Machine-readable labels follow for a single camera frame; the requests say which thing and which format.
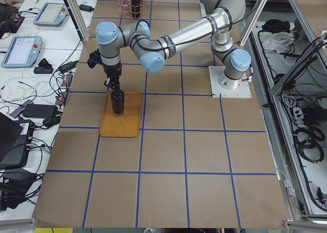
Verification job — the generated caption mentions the black power adapter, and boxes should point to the black power adapter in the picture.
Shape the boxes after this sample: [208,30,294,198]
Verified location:
[79,4,94,12]

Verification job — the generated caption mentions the teach pendant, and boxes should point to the teach pendant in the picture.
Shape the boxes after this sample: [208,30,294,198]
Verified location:
[33,2,68,27]
[1,35,42,68]

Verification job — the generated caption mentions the black laptop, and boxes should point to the black laptop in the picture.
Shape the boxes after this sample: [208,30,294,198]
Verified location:
[1,114,34,170]

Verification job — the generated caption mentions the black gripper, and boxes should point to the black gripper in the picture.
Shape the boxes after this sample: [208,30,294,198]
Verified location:
[103,62,122,89]

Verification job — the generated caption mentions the wooden tray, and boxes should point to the wooden tray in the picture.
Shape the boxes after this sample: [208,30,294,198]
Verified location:
[99,91,142,137]

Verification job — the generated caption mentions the teach pendant near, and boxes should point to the teach pendant near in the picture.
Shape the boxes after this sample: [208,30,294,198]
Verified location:
[1,35,42,68]

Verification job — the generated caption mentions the white crumpled cloth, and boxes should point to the white crumpled cloth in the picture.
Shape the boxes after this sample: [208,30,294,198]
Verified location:
[263,32,294,53]

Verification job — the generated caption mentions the copper wire bottle basket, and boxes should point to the copper wire bottle basket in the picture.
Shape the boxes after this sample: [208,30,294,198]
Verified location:
[119,0,131,15]

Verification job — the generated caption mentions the teach pendant far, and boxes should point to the teach pendant far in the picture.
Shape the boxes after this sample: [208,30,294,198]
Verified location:
[33,2,68,27]

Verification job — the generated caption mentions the aluminium frame post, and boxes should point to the aluminium frame post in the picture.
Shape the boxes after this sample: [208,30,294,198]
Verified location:
[63,0,90,43]

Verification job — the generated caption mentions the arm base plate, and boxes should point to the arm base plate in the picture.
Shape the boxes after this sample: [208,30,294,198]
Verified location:
[208,66,252,99]

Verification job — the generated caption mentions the dark glass wine bottle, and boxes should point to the dark glass wine bottle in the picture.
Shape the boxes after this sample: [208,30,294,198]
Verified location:
[110,88,125,114]

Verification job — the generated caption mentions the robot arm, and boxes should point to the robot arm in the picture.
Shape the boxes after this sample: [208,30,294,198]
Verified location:
[87,0,251,90]

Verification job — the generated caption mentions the black power brick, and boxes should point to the black power brick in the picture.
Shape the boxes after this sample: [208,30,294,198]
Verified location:
[22,104,57,119]

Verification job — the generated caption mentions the dark wine bottle in basket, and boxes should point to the dark wine bottle in basket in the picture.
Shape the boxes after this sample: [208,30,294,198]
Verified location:
[131,0,143,18]

